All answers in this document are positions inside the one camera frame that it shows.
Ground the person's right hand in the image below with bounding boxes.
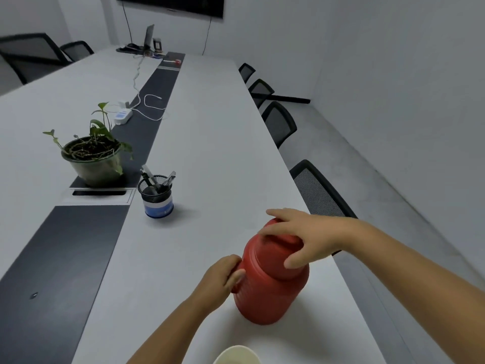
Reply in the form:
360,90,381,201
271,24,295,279
257,208,359,270

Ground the person's right forearm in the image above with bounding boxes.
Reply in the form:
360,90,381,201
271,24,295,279
341,217,485,364

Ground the white conference table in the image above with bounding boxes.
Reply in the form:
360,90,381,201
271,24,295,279
0,45,387,364

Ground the black wall cable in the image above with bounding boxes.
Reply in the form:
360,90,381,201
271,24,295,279
202,17,213,56
121,3,134,46

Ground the laptop at table end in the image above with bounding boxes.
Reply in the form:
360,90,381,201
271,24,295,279
115,42,147,54

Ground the white charging cable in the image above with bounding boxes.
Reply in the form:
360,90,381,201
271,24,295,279
130,93,169,122

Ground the white power strip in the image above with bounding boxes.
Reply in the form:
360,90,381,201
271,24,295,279
113,108,134,126

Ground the black mesh office chair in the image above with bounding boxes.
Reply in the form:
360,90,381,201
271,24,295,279
0,32,73,85
261,101,298,150
238,63,257,84
248,78,275,110
60,40,94,63
289,159,359,257

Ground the person's left hand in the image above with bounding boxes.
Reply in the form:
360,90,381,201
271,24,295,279
191,254,246,315

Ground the stack of white paper cups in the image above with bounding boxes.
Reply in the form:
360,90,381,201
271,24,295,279
212,344,262,364

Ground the red thermos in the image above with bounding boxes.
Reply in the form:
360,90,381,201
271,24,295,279
231,257,310,326

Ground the black wall television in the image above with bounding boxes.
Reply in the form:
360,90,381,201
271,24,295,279
115,0,225,19

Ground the black mesh pen holder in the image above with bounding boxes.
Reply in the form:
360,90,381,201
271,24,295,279
137,174,175,219

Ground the person's left forearm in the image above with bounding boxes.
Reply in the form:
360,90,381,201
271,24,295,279
127,295,213,364

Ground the potted green plant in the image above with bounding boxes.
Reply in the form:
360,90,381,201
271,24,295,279
42,102,134,188

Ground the black white marker pen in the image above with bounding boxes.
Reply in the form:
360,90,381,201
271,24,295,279
140,164,157,187

